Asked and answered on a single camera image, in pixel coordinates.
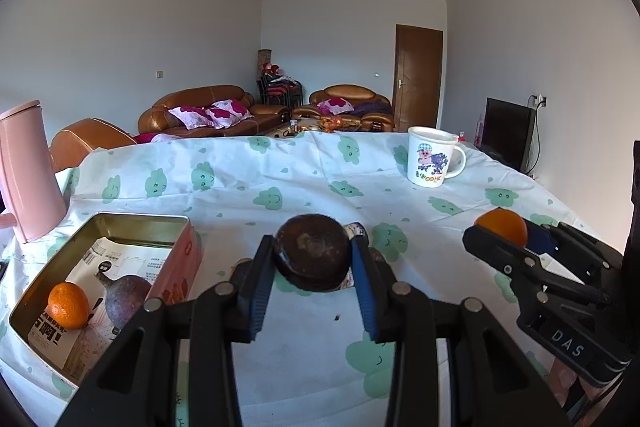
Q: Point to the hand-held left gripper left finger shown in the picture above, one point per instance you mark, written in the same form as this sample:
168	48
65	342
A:
259	294

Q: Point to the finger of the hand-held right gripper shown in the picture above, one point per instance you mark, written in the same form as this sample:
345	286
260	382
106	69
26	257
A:
542	238
500	252

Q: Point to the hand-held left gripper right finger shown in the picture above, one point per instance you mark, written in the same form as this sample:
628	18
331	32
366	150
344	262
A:
363	289

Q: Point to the small orange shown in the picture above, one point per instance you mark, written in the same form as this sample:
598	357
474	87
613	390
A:
502	224
67	305

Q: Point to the dark brown passion fruit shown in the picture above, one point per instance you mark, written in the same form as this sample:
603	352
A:
312	252

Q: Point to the pink metal tin box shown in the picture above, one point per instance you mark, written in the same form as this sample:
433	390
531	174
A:
180	267

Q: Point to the black television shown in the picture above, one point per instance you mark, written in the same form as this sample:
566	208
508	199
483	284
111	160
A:
507	132

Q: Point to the white green cloud tablecloth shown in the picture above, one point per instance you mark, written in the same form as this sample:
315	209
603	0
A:
300	187

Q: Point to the white cartoon mug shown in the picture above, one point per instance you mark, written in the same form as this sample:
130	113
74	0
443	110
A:
430	157

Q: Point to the purple passion fruit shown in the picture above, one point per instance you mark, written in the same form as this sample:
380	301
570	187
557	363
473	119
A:
127	302

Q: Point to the cluttered coffee table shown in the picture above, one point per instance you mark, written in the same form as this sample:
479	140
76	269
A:
310	127

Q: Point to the dark cloth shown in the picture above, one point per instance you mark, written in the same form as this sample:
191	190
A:
370	109

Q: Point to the white magenta floral pillow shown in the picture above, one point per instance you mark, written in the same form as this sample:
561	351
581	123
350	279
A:
187	117
335	106
229	111

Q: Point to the magenta cloth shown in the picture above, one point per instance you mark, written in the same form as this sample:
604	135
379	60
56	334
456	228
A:
150	138

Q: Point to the printed paper leaflet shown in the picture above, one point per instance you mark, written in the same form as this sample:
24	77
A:
75	349

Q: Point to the brown wooden door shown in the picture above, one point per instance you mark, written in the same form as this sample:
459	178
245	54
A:
417	77

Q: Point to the brown leather armchair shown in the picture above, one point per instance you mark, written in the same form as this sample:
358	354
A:
350	93

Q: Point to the stacked dark chairs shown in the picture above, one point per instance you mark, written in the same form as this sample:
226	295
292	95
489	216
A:
280	92

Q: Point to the brown leather sofa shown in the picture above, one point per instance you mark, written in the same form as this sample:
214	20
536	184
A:
200	97

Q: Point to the brown leather chair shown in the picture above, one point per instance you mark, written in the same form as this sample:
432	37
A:
90	139

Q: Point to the tall patterned floor vase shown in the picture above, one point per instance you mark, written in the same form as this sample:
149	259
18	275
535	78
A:
264	62

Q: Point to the pink jug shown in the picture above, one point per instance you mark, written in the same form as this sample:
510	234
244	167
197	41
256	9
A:
30	177

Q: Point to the wall power socket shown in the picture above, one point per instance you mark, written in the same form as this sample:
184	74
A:
540	100

